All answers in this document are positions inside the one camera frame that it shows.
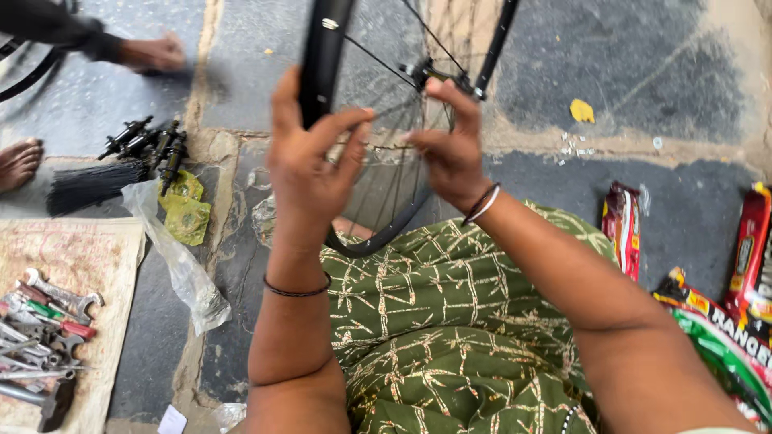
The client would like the small clear plastic scrap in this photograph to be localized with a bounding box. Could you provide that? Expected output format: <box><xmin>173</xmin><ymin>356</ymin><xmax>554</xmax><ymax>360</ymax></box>
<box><xmin>211</xmin><ymin>403</ymin><xmax>248</xmax><ymax>434</ymax></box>

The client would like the yellow leaf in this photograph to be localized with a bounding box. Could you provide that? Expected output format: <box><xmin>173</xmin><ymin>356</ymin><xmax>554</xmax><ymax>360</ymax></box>
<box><xmin>570</xmin><ymin>98</ymin><xmax>596</xmax><ymax>124</ymax></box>

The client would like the green-handled screwdriver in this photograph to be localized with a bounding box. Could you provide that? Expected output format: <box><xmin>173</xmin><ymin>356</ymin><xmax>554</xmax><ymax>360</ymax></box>
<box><xmin>23</xmin><ymin>299</ymin><xmax>64</xmax><ymax>321</ymax></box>

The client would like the crumpled clear plastic wrap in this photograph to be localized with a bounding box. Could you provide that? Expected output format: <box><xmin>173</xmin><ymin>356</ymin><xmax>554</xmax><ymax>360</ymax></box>
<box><xmin>250</xmin><ymin>193</ymin><xmax>278</xmax><ymax>249</ymax></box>

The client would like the white paper piece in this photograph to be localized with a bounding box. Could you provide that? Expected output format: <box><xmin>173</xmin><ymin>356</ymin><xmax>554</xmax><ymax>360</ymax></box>
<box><xmin>157</xmin><ymin>404</ymin><xmax>189</xmax><ymax>434</ymax></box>

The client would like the green wrapped tyre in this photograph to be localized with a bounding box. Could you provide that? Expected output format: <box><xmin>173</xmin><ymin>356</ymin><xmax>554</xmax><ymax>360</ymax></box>
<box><xmin>669</xmin><ymin>307</ymin><xmax>772</xmax><ymax>432</ymax></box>

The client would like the small red wrapped tyre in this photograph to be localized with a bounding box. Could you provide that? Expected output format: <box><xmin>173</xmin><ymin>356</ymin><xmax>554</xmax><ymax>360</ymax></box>
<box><xmin>601</xmin><ymin>181</ymin><xmax>644</xmax><ymax>283</ymax></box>

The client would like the black wheel hub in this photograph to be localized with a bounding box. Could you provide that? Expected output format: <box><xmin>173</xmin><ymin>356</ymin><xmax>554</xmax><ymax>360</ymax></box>
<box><xmin>146</xmin><ymin>119</ymin><xmax>181</xmax><ymax>173</ymax></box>
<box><xmin>96</xmin><ymin>116</ymin><xmax>154</xmax><ymax>161</ymax></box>
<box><xmin>117</xmin><ymin>129</ymin><xmax>161</xmax><ymax>161</ymax></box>
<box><xmin>159</xmin><ymin>133</ymin><xmax>189</xmax><ymax>197</ymax></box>

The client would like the person's right hand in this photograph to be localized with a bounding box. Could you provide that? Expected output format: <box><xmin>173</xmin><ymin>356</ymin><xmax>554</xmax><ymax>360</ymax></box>
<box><xmin>403</xmin><ymin>77</ymin><xmax>494</xmax><ymax>213</ymax></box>

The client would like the red-handled screwdriver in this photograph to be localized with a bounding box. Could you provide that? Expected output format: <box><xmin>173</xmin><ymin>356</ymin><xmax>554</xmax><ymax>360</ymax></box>
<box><xmin>36</xmin><ymin>313</ymin><xmax>98</xmax><ymax>340</ymax></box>

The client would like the black bicycle wheel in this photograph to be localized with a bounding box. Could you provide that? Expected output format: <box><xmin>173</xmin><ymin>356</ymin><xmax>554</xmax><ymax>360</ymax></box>
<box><xmin>298</xmin><ymin>0</ymin><xmax>486</xmax><ymax>259</ymax></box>

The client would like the long clear plastic bag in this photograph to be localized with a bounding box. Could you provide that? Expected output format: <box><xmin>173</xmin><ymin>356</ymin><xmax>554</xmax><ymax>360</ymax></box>
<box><xmin>121</xmin><ymin>179</ymin><xmax>233</xmax><ymax>336</ymax></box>

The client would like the black-labelled wrapped tyre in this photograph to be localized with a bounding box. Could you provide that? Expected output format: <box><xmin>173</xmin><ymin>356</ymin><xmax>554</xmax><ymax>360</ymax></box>
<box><xmin>651</xmin><ymin>267</ymin><xmax>772</xmax><ymax>387</ymax></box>

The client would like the bundle of black spokes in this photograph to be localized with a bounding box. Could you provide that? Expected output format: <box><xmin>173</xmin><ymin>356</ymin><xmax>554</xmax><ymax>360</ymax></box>
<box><xmin>45</xmin><ymin>160</ymin><xmax>149</xmax><ymax>218</ymax></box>

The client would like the black bicycle tyre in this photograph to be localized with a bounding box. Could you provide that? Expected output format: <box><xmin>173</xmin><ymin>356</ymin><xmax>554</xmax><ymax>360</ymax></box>
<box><xmin>0</xmin><ymin>36</ymin><xmax>68</xmax><ymax>104</ymax></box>

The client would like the green patterned garment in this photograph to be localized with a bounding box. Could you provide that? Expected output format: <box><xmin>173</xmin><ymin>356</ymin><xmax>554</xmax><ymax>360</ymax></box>
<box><xmin>320</xmin><ymin>202</ymin><xmax>622</xmax><ymax>434</ymax></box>

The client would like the pile of silver wrenches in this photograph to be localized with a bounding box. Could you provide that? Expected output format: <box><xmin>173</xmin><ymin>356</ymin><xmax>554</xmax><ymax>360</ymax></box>
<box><xmin>0</xmin><ymin>289</ymin><xmax>91</xmax><ymax>387</ymax></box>

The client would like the thin black wrist bangle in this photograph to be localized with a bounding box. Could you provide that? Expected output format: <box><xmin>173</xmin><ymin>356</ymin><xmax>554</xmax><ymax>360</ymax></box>
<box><xmin>263</xmin><ymin>271</ymin><xmax>333</xmax><ymax>299</ymax></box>

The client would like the person's left hand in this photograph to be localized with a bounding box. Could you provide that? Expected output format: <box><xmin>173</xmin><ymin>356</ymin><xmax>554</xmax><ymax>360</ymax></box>
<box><xmin>265</xmin><ymin>65</ymin><xmax>376</xmax><ymax>243</ymax></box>

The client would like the green plastic packet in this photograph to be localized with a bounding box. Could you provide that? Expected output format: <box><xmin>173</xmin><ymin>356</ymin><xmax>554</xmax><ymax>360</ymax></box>
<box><xmin>164</xmin><ymin>196</ymin><xmax>212</xmax><ymax>247</ymax></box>
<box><xmin>158</xmin><ymin>170</ymin><xmax>205</xmax><ymax>212</ymax></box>

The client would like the black-headed hammer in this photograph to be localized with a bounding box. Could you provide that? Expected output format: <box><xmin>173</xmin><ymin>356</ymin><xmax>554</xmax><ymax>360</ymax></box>
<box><xmin>0</xmin><ymin>377</ymin><xmax>78</xmax><ymax>434</ymax></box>

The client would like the brown cardboard sheet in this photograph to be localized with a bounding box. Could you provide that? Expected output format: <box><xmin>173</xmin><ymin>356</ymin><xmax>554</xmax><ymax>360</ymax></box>
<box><xmin>0</xmin><ymin>217</ymin><xmax>147</xmax><ymax>434</ymax></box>

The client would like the scatter of small silver nipples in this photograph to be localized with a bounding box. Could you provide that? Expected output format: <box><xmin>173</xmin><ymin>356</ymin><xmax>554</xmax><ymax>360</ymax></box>
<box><xmin>555</xmin><ymin>129</ymin><xmax>598</xmax><ymax>167</ymax></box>

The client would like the silver double-ended spanner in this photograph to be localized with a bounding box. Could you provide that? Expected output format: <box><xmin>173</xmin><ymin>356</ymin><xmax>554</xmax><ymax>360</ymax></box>
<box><xmin>24</xmin><ymin>268</ymin><xmax>105</xmax><ymax>310</ymax></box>

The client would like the long red wrapped tyre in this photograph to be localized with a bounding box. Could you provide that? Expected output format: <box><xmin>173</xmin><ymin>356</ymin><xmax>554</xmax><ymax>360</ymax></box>
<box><xmin>724</xmin><ymin>182</ymin><xmax>772</xmax><ymax>326</ymax></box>

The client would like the black thread wrist bangle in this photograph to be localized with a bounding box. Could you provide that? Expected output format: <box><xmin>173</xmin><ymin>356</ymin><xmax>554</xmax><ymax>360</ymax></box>
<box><xmin>461</xmin><ymin>182</ymin><xmax>498</xmax><ymax>225</ymax></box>

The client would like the white wrist bangle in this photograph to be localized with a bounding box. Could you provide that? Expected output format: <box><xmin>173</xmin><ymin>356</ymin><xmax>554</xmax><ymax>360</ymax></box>
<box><xmin>467</xmin><ymin>186</ymin><xmax>503</xmax><ymax>227</ymax></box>

